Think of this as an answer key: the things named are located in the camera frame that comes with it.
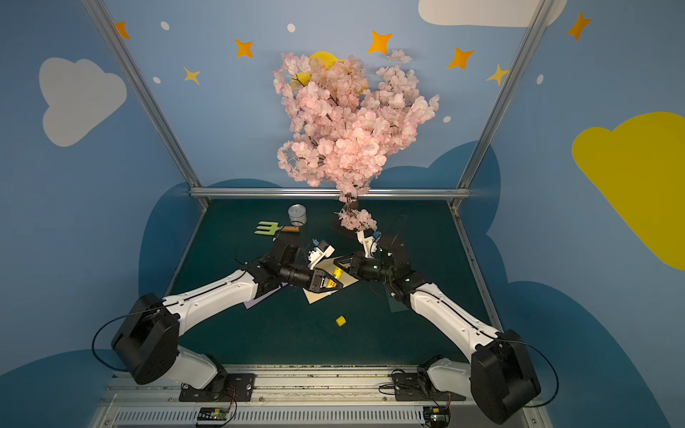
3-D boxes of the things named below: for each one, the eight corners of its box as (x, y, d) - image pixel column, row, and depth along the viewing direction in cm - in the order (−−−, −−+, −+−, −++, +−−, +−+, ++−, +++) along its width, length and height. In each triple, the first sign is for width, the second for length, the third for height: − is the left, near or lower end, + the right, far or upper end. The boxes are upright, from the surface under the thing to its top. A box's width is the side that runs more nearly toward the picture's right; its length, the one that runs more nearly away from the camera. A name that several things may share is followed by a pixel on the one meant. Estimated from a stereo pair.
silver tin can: (288, 225, 115) (286, 216, 110) (291, 213, 120) (288, 203, 115) (305, 226, 115) (304, 216, 110) (307, 213, 120) (305, 203, 115)
